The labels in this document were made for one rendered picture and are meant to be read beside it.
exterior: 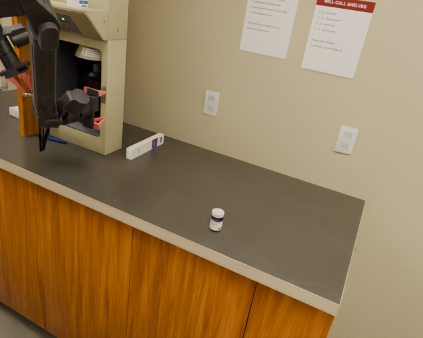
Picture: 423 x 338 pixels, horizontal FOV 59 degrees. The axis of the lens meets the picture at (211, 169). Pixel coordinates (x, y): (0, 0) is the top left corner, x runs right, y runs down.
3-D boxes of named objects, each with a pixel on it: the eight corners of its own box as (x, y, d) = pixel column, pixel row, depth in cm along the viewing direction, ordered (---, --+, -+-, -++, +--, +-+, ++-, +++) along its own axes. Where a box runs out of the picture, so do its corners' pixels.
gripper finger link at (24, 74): (20, 93, 141) (6, 70, 137) (38, 86, 142) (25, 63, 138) (17, 98, 136) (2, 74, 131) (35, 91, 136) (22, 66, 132)
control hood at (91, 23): (45, 25, 150) (43, -2, 146) (108, 40, 139) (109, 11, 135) (20, 25, 140) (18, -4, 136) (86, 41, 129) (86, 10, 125)
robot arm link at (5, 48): (-13, 37, 130) (-13, 38, 125) (7, 31, 132) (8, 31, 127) (-2, 57, 133) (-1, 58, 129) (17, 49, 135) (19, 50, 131)
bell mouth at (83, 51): (95, 51, 167) (95, 38, 164) (127, 60, 160) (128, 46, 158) (65, 53, 152) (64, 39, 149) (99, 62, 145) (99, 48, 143)
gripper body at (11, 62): (5, 74, 137) (-7, 55, 134) (31, 65, 138) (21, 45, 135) (1, 78, 132) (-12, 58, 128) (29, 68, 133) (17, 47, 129)
